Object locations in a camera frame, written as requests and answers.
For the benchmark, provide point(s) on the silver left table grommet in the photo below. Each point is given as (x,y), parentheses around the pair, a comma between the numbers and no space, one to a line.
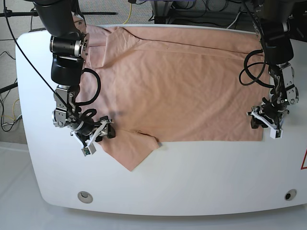
(85,197)

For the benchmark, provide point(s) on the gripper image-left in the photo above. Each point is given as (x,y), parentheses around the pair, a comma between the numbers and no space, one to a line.
(87,134)

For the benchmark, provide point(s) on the red triangle table marking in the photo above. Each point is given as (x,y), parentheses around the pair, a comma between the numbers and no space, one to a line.
(304,163)

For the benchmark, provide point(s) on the peach pink T-shirt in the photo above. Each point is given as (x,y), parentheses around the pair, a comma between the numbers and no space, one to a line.
(166,84)

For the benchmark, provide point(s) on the dark right table grommet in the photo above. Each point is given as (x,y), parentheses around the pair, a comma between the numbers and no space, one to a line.
(290,195)

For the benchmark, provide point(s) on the black tripod stand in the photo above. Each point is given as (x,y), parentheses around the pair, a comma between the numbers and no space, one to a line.
(33,13)

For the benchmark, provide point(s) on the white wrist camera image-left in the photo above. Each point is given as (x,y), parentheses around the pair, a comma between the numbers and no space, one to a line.
(88,150)

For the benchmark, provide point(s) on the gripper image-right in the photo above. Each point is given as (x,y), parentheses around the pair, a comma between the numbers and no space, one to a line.
(268,115)

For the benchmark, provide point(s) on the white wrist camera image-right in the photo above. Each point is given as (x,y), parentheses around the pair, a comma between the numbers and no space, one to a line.
(276,133)

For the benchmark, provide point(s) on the grey robot base frame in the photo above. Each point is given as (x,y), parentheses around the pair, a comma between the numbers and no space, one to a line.
(163,11)

